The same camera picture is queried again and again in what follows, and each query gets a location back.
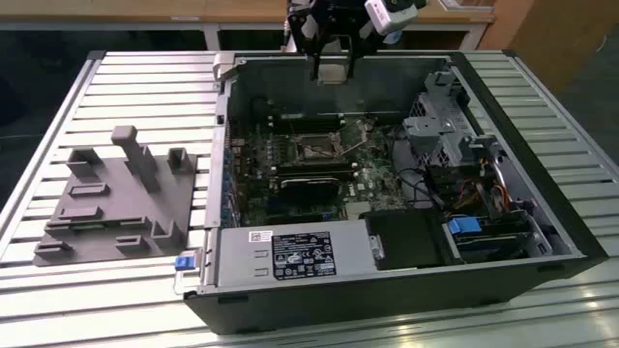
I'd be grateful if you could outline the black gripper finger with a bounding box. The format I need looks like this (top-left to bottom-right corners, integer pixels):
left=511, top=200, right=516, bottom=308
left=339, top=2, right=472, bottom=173
left=287, top=12, right=324, bottom=83
left=338, top=21, right=383, bottom=80

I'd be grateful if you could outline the silver CPU chip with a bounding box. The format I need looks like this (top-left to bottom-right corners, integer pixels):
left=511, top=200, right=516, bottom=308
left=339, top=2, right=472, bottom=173
left=319, top=65, right=350, bottom=86

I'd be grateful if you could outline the black RAM slot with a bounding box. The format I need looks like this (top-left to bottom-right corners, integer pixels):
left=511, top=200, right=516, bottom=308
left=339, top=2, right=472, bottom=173
left=269, top=125, right=340, bottom=133
left=268, top=110, right=340, bottom=119
left=278, top=170, right=358, bottom=178
left=278, top=163, right=354, bottom=170

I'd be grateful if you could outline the CPU socket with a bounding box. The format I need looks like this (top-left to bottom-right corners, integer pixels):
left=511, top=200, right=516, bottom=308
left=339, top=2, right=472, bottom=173
left=288, top=133, right=347, bottom=165

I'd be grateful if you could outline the metal drive cage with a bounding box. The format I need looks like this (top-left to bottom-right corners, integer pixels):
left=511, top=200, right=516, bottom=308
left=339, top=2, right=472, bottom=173
left=400, top=70, right=507, bottom=170

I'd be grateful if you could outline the green motherboard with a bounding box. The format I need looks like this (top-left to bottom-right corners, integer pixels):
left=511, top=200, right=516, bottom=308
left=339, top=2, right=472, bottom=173
left=225, top=108, right=412, bottom=228

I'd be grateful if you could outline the black graphics card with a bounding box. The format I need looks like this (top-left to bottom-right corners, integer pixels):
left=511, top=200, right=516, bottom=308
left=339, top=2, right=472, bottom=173
left=278, top=175, right=343, bottom=204

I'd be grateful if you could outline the wooden desk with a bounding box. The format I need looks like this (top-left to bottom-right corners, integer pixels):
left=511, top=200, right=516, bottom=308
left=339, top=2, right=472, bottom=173
left=0, top=0, right=498, bottom=51

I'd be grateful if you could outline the silver heatsink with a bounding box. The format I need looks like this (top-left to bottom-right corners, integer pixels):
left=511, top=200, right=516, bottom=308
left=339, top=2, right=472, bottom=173
left=346, top=202, right=375, bottom=220

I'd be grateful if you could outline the wooden cabinet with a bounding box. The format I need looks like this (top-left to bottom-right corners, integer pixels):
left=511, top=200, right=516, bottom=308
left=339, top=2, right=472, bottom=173
left=476, top=0, right=619, bottom=96

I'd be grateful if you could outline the black plastic shroud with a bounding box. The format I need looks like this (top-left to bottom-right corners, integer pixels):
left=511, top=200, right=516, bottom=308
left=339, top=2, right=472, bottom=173
left=360, top=210, right=463, bottom=272

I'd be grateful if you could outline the blue disk carrier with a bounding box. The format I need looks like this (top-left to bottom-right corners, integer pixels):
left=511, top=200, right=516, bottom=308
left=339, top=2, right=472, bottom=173
left=447, top=216, right=484, bottom=237

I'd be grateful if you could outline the grey power supply unit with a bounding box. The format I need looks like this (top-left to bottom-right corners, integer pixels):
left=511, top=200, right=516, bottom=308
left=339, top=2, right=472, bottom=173
left=212, top=219, right=378, bottom=287

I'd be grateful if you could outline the grey parts rack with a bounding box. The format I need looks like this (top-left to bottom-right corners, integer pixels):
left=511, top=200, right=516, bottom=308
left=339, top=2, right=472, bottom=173
left=31, top=125, right=199, bottom=268

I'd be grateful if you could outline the black hard disk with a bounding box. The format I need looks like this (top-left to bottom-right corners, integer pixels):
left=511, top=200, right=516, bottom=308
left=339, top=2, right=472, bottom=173
left=454, top=231, right=532, bottom=262

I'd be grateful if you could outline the green RAM stick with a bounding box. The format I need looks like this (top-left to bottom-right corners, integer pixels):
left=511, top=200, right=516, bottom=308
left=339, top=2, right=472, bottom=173
left=69, top=223, right=121, bottom=232

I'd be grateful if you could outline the black PC case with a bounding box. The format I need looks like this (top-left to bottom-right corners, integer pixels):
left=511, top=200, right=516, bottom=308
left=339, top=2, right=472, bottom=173
left=181, top=49, right=610, bottom=336

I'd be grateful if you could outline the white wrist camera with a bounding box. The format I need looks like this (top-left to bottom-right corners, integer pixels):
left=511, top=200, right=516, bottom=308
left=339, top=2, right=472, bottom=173
left=364, top=0, right=420, bottom=36

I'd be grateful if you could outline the black cable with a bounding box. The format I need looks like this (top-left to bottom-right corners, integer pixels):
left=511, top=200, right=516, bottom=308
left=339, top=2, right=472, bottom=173
left=394, top=165, right=448, bottom=215

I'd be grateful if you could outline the orange yellow wire bundle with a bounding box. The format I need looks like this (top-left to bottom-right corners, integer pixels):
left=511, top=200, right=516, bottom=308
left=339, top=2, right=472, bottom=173
left=454, top=177, right=512, bottom=215

